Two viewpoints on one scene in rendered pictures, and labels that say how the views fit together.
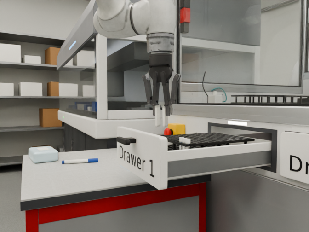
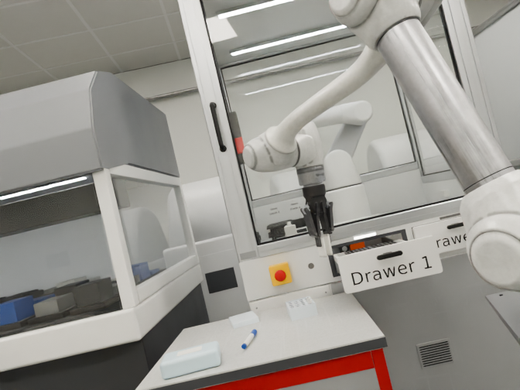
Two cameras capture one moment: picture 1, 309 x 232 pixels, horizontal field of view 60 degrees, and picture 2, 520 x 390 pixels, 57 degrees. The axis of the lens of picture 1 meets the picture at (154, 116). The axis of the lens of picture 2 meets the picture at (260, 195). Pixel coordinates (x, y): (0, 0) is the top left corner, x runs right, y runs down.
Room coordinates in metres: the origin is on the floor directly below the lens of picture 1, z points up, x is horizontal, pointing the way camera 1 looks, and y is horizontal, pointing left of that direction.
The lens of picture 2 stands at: (0.30, 1.44, 1.12)
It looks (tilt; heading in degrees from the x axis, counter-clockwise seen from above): 2 degrees up; 298
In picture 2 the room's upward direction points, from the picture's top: 13 degrees counter-clockwise
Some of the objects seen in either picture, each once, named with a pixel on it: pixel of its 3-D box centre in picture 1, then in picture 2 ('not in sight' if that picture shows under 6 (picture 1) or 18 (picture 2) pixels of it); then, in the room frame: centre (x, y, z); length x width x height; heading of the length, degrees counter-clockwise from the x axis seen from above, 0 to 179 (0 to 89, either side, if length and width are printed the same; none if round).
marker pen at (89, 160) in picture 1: (80, 160); (249, 338); (1.05, 0.29, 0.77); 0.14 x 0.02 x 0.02; 106
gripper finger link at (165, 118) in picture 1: (165, 116); (326, 244); (0.88, -0.04, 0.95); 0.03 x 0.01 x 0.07; 156
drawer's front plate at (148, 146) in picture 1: (137, 152); (389, 264); (0.68, 0.04, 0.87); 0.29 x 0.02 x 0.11; 26
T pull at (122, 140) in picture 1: (127, 140); (388, 254); (0.66, 0.07, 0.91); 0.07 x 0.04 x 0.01; 26
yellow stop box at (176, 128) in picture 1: (175, 132); (280, 274); (1.10, -0.09, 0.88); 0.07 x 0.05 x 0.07; 26
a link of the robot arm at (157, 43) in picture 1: (160, 45); (311, 176); (0.87, -0.02, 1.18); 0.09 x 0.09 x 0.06
